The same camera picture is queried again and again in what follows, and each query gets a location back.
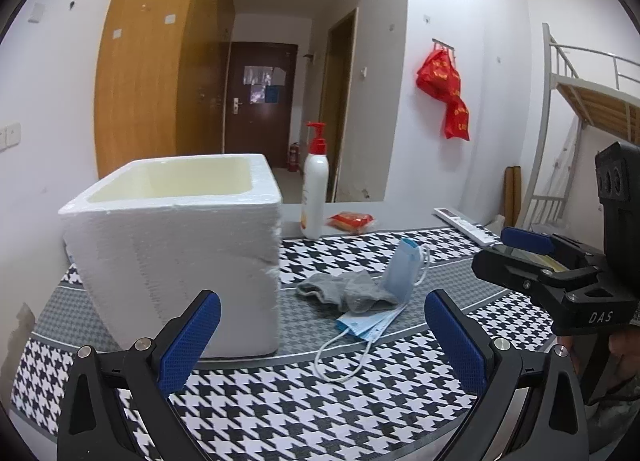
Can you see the grey sock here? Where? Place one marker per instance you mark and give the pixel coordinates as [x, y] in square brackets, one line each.
[354, 293]

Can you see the black smartphone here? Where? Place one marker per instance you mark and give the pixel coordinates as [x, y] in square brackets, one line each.
[543, 261]

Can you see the houndstooth table mat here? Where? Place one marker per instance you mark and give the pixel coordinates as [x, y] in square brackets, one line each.
[274, 408]

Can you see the red plastic bag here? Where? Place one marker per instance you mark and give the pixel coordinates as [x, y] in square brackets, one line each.
[439, 78]

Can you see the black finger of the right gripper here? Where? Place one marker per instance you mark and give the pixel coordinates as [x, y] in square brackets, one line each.
[530, 238]
[519, 276]

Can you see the white remote control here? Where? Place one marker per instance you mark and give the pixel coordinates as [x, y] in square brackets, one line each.
[478, 234]

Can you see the white styrofoam box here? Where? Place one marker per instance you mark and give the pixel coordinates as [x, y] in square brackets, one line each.
[147, 238]

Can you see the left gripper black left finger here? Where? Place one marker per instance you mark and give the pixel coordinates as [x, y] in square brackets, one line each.
[92, 424]

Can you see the red snack packet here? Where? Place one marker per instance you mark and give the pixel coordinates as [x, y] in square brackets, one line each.
[351, 222]

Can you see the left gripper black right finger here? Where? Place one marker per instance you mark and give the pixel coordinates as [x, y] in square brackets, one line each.
[551, 424]

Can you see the dark brown entrance door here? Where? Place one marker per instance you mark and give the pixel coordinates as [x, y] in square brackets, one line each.
[259, 100]

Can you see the wooden boards against wall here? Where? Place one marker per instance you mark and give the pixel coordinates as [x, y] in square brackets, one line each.
[512, 195]

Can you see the person right hand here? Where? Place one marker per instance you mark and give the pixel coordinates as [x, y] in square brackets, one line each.
[625, 360]

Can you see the blue face mask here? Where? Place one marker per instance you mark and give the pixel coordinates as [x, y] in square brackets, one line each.
[407, 269]
[368, 327]

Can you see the red fire extinguisher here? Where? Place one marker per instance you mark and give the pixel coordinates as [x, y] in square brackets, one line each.
[293, 158]

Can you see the white wall socket pair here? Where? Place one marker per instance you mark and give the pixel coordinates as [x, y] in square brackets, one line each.
[10, 136]

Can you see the metal bunk bed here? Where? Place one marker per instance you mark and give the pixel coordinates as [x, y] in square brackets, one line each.
[610, 109]

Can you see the white pump lotion bottle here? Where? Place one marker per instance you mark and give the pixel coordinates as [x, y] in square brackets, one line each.
[315, 185]

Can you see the wooden wardrobe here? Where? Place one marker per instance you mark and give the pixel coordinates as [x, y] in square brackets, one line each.
[160, 80]

